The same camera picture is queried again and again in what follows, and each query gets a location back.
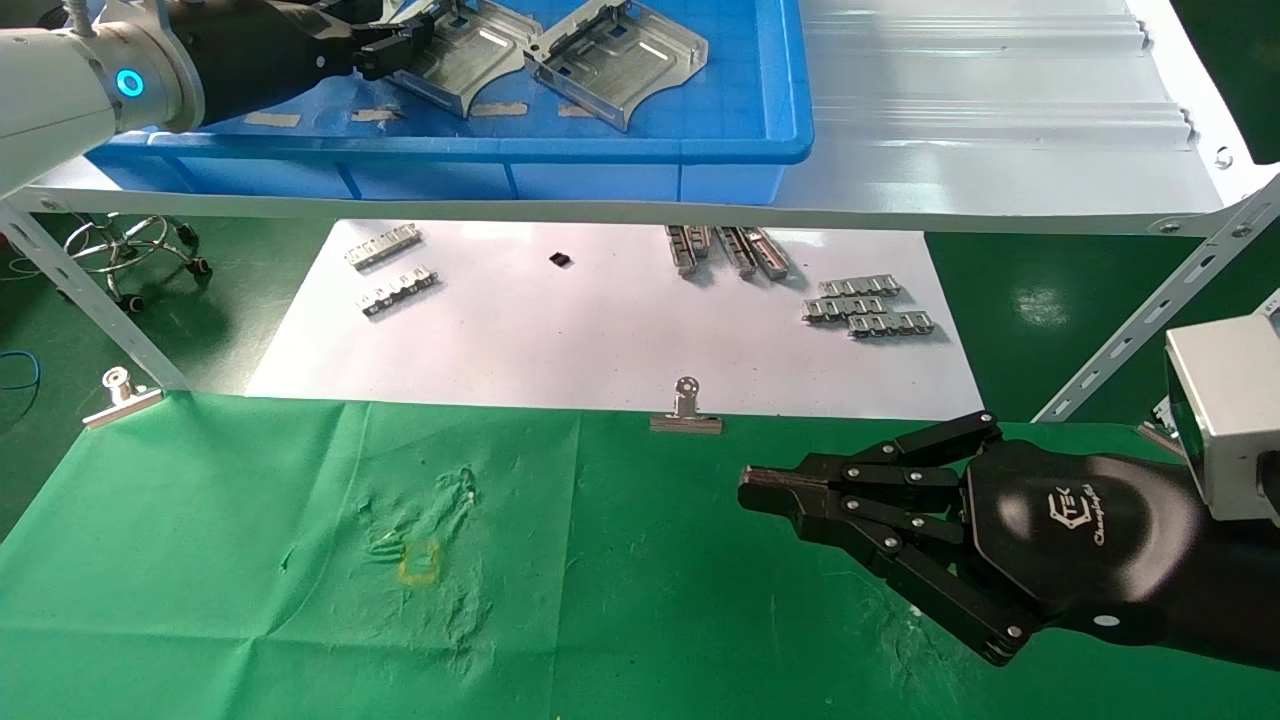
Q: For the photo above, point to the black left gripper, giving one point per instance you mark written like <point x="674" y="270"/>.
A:
<point x="260" y="50"/>

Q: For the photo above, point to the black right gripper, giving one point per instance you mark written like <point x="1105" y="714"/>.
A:
<point x="1080" y="530"/>

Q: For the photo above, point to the silver sheet metal bracket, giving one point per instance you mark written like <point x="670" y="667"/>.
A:
<point x="620" y="60"/>
<point x="480" y="55"/>

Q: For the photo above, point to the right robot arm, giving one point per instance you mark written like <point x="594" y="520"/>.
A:
<point x="1240" y="600"/>

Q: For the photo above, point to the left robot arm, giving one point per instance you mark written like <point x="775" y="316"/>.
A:
<point x="60" y="80"/>

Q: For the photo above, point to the beige tape piece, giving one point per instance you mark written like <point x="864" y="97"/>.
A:
<point x="272" y="119"/>
<point x="500" y="109"/>
<point x="577" y="111"/>
<point x="378" y="115"/>

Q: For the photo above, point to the blue plastic bin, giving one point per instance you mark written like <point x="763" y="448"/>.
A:
<point x="450" y="180"/>

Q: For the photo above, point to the notched silver metal strip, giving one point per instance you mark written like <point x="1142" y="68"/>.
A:
<point x="845" y="309"/>
<point x="892" y="325"/>
<point x="383" y="247"/>
<point x="400" y="291"/>
<point x="858" y="288"/>

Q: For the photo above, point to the chrome stool base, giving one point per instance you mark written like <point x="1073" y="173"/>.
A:
<point x="135" y="245"/>

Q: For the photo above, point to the perforated white shelf brace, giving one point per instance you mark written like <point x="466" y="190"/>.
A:
<point x="1150" y="310"/>
<point x="90" y="300"/>

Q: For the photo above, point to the white paper sheet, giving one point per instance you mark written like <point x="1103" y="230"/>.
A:
<point x="560" y="330"/>

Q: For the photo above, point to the white metal shelf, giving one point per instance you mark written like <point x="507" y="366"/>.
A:
<point x="1000" y="130"/>

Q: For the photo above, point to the green cloth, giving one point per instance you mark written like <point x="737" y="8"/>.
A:
<point x="420" y="600"/>

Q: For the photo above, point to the silver metal rail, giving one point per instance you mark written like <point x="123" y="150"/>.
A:
<point x="682" y="250"/>
<point x="701" y="240"/>
<point x="738" y="252"/>
<point x="770" y="255"/>

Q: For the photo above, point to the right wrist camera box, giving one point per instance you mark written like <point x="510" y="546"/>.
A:
<point x="1235" y="420"/>

